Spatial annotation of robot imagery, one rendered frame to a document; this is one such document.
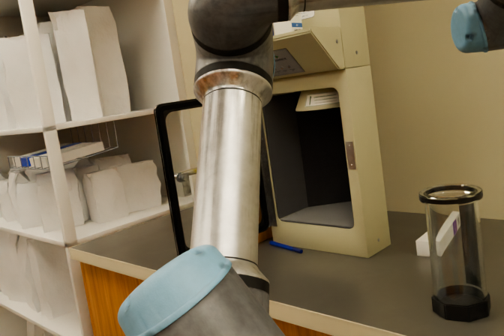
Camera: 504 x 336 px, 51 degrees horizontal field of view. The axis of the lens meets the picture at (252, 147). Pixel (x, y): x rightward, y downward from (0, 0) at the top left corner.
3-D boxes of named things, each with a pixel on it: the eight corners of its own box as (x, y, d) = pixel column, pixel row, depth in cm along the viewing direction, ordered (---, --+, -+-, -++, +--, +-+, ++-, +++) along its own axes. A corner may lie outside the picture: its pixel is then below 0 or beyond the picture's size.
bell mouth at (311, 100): (321, 105, 154) (319, 86, 154) (373, 100, 142) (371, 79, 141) (282, 113, 142) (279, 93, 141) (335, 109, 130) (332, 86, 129)
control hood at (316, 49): (250, 82, 147) (244, 46, 146) (346, 68, 124) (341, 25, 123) (220, 86, 139) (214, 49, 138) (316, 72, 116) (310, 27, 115)
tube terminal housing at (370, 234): (324, 219, 170) (292, -23, 161) (417, 229, 147) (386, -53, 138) (273, 243, 152) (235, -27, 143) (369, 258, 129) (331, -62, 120)
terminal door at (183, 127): (270, 229, 150) (250, 90, 145) (179, 263, 131) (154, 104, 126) (268, 229, 150) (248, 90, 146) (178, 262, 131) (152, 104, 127)
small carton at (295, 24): (286, 36, 130) (283, 12, 129) (303, 32, 127) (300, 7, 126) (274, 36, 126) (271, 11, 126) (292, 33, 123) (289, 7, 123)
